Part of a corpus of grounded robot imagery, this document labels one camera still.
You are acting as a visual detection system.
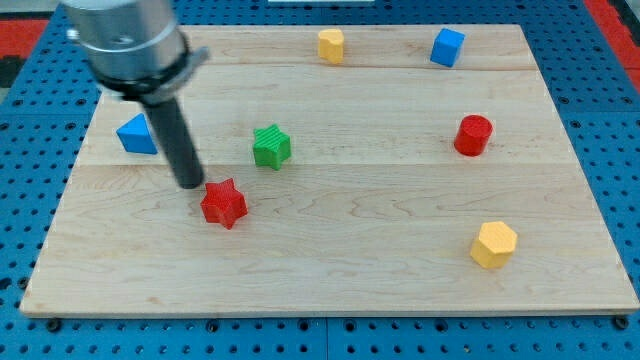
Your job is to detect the light wooden board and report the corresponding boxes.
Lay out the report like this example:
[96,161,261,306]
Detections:
[20,25,639,319]

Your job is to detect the green star block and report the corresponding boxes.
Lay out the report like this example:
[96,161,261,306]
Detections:
[253,124,291,170]

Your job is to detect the red cylinder block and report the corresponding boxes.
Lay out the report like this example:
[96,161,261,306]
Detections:
[454,114,493,157]

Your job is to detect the yellow hexagon block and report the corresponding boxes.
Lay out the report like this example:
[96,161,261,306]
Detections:
[470,221,518,269]

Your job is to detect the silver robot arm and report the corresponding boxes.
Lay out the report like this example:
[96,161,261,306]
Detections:
[61,0,210,189]

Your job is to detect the blue triangle block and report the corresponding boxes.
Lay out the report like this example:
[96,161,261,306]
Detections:
[116,113,158,154]

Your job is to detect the yellow heart block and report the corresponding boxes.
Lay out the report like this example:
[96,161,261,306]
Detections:
[317,28,345,64]

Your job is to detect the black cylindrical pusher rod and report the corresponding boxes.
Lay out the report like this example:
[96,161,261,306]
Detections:
[142,98,204,189]

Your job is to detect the blue cube block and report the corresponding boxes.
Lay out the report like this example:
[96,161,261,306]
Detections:
[430,28,466,67]

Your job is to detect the red star block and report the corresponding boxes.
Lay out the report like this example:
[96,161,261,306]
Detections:
[200,178,248,230]

